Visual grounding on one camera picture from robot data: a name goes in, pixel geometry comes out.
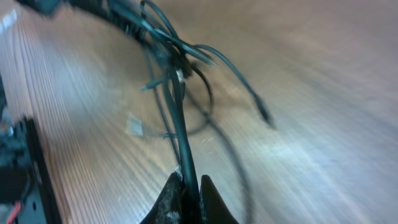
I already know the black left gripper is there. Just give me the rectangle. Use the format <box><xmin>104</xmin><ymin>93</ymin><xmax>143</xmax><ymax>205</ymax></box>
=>
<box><xmin>16</xmin><ymin>0</ymin><xmax>62</xmax><ymax>16</ymax></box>

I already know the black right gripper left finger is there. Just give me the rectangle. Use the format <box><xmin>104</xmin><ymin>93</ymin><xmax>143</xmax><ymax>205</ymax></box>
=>
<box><xmin>141</xmin><ymin>172</ymin><xmax>183</xmax><ymax>224</ymax></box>

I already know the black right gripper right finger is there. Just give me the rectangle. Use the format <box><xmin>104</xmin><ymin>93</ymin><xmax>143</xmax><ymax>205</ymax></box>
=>
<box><xmin>200</xmin><ymin>175</ymin><xmax>238</xmax><ymax>224</ymax></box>

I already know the thick black USB cable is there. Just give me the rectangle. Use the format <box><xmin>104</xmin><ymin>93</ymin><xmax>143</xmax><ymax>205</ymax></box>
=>
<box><xmin>65</xmin><ymin>0</ymin><xmax>218</xmax><ymax>224</ymax></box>

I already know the thin black USB cable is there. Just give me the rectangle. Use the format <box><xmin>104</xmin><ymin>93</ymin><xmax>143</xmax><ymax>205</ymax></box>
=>
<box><xmin>126</xmin><ymin>0</ymin><xmax>277</xmax><ymax>224</ymax></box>

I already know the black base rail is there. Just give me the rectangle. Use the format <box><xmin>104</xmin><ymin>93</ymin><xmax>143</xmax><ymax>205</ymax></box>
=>
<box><xmin>23</xmin><ymin>118</ymin><xmax>62</xmax><ymax>224</ymax></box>

